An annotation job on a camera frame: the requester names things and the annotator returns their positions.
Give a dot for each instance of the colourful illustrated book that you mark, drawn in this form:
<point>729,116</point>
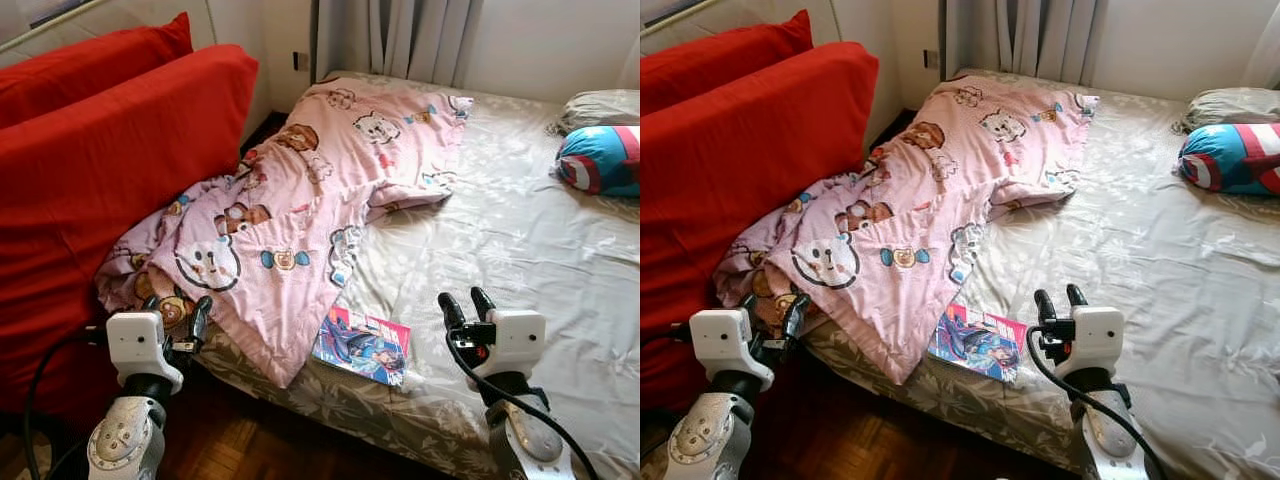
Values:
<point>360,345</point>
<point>975,342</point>

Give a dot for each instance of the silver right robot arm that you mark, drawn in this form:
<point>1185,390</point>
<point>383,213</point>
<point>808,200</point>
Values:
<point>1110,440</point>
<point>530,440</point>

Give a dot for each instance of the bed with beige floral sheet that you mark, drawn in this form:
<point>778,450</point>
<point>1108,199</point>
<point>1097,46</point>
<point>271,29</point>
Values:
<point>520,260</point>
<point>1150,260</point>

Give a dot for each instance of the red fabric cushion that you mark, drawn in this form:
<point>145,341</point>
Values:
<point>740,180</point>
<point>710,65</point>
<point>70,70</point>
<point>100,180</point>

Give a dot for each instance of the pink cartoon bear blanket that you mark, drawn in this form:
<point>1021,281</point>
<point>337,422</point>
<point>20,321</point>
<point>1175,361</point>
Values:
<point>300,200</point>
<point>920,200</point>

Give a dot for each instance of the red white blue bolster pillow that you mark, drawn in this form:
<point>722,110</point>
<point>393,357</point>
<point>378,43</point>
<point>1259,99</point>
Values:
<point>600,160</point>
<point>1230,158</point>

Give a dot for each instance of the beige floral pillow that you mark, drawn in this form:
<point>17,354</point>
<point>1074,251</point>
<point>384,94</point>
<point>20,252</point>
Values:
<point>600,107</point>
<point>1235,105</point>

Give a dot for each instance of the grey pleated curtain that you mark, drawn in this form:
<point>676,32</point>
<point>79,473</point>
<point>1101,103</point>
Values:
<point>1030,35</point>
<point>400,35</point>
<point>1268,55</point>

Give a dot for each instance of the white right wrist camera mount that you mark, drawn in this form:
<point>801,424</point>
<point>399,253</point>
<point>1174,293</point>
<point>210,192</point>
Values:
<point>515,340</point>
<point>1095,338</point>

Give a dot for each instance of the dark wall socket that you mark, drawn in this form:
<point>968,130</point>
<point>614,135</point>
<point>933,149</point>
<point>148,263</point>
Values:
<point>301,61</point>
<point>932,59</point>

